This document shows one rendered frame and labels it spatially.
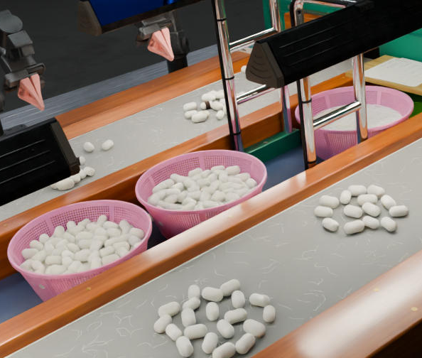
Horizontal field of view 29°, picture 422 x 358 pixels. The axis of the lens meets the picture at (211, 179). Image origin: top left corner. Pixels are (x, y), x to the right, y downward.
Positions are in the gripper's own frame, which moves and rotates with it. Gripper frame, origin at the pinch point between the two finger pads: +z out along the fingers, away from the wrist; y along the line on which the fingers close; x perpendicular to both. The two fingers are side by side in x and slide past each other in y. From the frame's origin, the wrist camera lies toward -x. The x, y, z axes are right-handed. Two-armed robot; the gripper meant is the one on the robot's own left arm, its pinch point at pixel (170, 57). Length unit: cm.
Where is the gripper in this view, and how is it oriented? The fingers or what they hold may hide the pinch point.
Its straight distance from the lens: 210.6
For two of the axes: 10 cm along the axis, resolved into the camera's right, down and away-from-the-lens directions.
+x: -2.8, 4.9, 8.2
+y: 7.9, -3.7, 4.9
